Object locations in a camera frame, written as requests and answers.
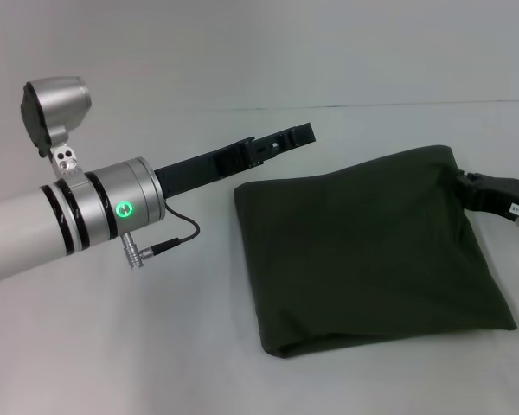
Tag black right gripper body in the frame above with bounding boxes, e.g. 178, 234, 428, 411
474, 172, 519, 225

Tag silver left cable connector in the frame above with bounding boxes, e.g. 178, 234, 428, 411
119, 201, 201, 270

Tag dark green printed t-shirt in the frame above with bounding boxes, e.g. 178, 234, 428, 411
232, 144, 519, 360

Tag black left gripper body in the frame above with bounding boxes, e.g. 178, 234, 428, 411
154, 137, 254, 201

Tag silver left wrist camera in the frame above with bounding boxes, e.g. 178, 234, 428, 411
20, 75, 91, 179

